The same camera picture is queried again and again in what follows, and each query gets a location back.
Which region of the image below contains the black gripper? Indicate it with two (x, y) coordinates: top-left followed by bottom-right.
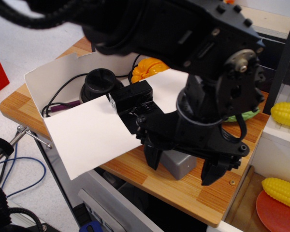
(136, 110), (249, 186)

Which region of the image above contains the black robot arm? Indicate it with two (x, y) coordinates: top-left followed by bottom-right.
(28, 0), (264, 186)

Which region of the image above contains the grey metal block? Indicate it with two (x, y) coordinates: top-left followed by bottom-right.
(160, 150), (197, 180)

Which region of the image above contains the green toy vegetable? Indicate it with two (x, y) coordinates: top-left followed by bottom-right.
(225, 107), (260, 122)

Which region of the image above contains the white cardboard box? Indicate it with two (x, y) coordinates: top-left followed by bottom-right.
(24, 52), (191, 181)

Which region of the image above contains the orange toy pumpkin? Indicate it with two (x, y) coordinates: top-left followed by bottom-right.
(130, 58), (170, 84)

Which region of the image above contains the yellow toy corn lower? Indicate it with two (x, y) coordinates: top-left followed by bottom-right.
(261, 177), (290, 207)

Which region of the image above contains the yellow toy corn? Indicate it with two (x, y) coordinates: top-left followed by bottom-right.
(271, 102), (290, 126)
(261, 177), (290, 207)

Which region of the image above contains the red plate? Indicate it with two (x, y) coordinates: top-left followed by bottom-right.
(256, 190), (290, 232)

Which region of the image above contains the yellow toy corn upper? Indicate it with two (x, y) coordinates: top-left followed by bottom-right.
(271, 102), (290, 126)

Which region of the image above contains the black round lens cap device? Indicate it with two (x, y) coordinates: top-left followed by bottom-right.
(80, 68), (124, 103)

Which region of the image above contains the purple pen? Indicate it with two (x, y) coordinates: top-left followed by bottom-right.
(50, 101), (80, 113)

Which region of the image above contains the black clamp stand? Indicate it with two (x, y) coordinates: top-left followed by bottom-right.
(0, 134), (15, 170)

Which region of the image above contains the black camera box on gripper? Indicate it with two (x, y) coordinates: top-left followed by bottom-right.
(107, 81), (163, 134)

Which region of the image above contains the black vertical post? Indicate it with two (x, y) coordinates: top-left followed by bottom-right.
(262, 0), (290, 116)

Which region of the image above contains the thin black cable in box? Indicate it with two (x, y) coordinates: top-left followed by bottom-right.
(41, 54), (142, 118)

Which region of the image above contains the metal towel rail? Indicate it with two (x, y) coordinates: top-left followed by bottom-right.
(17, 125), (53, 149)

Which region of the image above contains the blue wire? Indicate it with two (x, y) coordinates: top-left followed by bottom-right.
(0, 142), (47, 198)

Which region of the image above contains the black braided cable sleeve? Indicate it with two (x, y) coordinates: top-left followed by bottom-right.
(0, 0), (87, 30)

